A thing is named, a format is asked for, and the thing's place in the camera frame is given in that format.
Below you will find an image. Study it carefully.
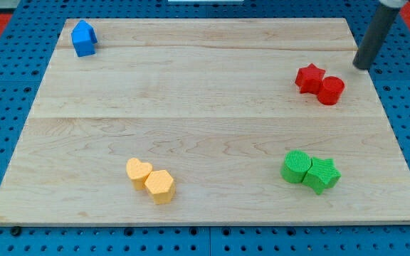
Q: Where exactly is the red cylinder block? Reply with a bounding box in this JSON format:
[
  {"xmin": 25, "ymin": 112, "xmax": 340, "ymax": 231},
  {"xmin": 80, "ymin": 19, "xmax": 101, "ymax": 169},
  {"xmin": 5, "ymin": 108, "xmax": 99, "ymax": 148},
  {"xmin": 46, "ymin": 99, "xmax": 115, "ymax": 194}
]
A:
[{"xmin": 317, "ymin": 76, "xmax": 345, "ymax": 105}]

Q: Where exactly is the wooden board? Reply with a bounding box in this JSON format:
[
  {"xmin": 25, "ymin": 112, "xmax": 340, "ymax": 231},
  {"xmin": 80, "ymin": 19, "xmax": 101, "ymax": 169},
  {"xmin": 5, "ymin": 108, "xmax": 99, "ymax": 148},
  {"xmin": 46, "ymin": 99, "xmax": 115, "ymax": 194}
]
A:
[{"xmin": 0, "ymin": 18, "xmax": 410, "ymax": 227}]

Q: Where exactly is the blue pentagon block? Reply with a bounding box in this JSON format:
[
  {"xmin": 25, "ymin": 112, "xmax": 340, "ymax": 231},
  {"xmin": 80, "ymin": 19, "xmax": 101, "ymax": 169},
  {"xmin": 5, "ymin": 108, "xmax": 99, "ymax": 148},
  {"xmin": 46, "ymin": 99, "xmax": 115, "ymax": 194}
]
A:
[{"xmin": 73, "ymin": 20, "xmax": 98, "ymax": 43}]

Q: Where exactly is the red star block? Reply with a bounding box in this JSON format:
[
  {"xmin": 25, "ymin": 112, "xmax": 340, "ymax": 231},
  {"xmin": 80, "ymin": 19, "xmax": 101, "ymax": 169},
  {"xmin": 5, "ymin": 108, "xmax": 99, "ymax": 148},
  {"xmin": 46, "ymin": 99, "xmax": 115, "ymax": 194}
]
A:
[{"xmin": 295, "ymin": 63, "xmax": 326, "ymax": 95}]

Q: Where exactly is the yellow hexagon block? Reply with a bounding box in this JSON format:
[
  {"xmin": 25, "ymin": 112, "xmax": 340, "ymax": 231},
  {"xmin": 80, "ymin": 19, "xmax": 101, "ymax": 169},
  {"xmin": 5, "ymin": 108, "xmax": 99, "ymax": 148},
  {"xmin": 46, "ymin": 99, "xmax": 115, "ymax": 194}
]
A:
[{"xmin": 144, "ymin": 170, "xmax": 176, "ymax": 205}]

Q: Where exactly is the green star block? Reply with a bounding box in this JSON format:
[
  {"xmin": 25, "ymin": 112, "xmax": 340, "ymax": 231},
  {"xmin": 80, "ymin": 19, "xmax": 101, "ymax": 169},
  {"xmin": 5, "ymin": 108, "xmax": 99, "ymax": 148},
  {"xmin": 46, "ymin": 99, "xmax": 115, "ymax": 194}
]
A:
[{"xmin": 302, "ymin": 156, "xmax": 342, "ymax": 195}]

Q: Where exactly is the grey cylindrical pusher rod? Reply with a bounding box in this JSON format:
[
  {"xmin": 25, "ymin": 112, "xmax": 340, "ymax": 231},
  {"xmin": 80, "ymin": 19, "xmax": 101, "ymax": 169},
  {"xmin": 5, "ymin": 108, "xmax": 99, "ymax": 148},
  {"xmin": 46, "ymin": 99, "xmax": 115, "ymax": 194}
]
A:
[{"xmin": 352, "ymin": 3, "xmax": 401, "ymax": 70}]

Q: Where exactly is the blue cube block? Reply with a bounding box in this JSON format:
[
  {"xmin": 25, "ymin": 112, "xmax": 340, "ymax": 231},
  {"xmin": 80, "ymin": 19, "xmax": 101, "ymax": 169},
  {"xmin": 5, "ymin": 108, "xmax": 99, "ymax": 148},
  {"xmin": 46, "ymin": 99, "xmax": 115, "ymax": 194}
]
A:
[{"xmin": 71, "ymin": 30, "xmax": 95, "ymax": 57}]

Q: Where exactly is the yellow heart block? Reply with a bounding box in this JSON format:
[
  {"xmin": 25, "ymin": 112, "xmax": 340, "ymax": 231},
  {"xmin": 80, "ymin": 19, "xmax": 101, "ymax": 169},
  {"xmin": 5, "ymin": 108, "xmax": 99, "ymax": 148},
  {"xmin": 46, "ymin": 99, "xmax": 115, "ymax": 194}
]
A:
[{"xmin": 126, "ymin": 158, "xmax": 153, "ymax": 191}]

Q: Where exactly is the green cylinder block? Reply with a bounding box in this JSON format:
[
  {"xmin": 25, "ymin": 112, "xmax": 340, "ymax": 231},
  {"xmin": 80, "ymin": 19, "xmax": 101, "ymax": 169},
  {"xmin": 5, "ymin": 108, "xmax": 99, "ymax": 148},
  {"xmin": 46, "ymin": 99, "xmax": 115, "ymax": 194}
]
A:
[{"xmin": 280, "ymin": 150, "xmax": 312, "ymax": 183}]

